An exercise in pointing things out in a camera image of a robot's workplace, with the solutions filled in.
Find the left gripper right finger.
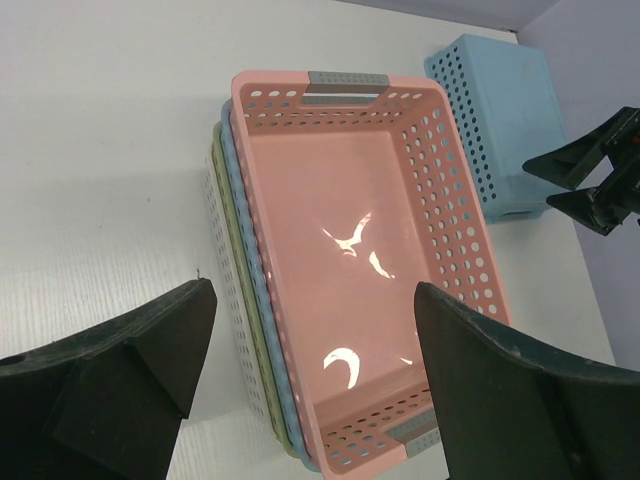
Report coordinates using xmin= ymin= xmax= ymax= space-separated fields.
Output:
xmin=414 ymin=282 xmax=639 ymax=479

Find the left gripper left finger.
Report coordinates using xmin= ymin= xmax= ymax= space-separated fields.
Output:
xmin=1 ymin=278 xmax=216 ymax=479

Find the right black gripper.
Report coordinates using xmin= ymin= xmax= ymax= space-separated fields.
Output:
xmin=522 ymin=107 xmax=639 ymax=235

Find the blue plastic basket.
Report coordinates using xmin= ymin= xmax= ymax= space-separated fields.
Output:
xmin=424 ymin=34 xmax=567 ymax=223
xmin=221 ymin=101 xmax=319 ymax=472

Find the pink plastic basket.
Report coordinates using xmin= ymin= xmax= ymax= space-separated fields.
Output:
xmin=231 ymin=70 xmax=511 ymax=479

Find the white plastic basket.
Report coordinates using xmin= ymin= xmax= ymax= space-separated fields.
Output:
xmin=205 ymin=152 xmax=276 ymax=434

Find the green plastic basket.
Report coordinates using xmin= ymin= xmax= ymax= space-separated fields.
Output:
xmin=211 ymin=123 xmax=298 ymax=458

